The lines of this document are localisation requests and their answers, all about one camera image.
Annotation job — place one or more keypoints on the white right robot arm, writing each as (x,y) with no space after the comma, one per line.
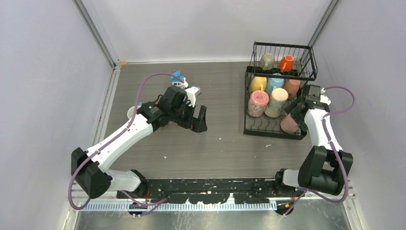
(327,165)

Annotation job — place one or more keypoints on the light blue mug in rack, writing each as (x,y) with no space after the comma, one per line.
(273,83)

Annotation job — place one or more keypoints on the toy brick house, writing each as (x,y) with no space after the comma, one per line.
(179,80)

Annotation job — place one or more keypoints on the beige mug upper shelf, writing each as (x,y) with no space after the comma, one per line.
(267,61)

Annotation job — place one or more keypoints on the pink faceted mug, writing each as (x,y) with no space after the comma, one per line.
(288,125)

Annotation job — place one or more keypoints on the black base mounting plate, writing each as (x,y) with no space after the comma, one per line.
(213,190)

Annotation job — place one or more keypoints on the yellow mug in rack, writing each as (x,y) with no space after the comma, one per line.
(258,84)

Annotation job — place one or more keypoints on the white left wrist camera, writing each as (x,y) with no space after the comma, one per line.
(192,93)

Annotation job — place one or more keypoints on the orange mug upper shelf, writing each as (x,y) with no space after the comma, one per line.
(286,64)

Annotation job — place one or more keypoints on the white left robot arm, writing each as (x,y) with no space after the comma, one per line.
(91,168)

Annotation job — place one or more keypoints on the pink patterned mug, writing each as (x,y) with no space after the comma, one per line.
(257,103)

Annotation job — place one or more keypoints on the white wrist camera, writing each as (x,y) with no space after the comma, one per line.
(324,99)
(192,93)

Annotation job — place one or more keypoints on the tall cream dragon mug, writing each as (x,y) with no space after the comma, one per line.
(278,98)

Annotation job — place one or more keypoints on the aluminium slotted rail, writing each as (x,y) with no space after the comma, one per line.
(117,201)

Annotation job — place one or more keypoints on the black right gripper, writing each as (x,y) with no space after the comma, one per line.
(294,104)

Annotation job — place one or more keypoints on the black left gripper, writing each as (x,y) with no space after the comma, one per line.
(198,125)

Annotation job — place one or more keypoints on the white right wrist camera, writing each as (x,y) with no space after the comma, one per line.
(324,99)

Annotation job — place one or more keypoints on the black wire dish rack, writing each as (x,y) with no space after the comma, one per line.
(304,69)

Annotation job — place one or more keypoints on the blue floral mug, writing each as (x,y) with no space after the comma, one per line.
(132,110)

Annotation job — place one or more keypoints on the salmon pink mug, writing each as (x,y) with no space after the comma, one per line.
(292,87)

